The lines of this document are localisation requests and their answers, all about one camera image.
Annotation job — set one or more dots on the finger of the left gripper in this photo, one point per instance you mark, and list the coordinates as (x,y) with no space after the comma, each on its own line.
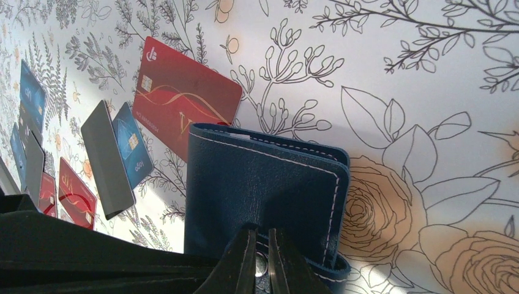
(42,254)

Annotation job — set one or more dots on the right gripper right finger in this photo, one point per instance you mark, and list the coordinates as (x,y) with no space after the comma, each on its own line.
(288,270)

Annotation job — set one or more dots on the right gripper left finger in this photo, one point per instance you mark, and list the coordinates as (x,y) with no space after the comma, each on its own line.
(235,272)

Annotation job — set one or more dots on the blue leather card holder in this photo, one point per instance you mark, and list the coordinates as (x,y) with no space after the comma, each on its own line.
(238,178)

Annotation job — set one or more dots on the red card lower left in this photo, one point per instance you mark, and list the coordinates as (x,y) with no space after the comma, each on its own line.
(47,197)

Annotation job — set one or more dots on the red card upper left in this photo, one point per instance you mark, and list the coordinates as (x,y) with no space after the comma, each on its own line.
(75,197)

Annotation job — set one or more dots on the black card lower left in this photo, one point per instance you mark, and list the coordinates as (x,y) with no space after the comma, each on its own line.
(35,158)

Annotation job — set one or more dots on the black card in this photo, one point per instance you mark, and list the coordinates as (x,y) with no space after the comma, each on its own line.
(35,158)
(112,183)

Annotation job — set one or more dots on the black card upper left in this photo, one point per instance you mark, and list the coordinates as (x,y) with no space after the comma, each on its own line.
(112,183)

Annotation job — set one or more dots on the blue card front left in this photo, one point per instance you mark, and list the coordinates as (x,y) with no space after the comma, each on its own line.
(19,156)

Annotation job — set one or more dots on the blue card upper pile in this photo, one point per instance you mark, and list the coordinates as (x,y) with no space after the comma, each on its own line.
(132,147)

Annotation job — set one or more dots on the blue card far left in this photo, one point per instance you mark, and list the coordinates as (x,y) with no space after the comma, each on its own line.
(33,95)

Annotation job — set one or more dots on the lone red vip card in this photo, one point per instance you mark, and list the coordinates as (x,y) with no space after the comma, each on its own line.
(174,91)

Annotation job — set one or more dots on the floral patterned table mat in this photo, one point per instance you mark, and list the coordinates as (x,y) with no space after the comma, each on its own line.
(422,95)

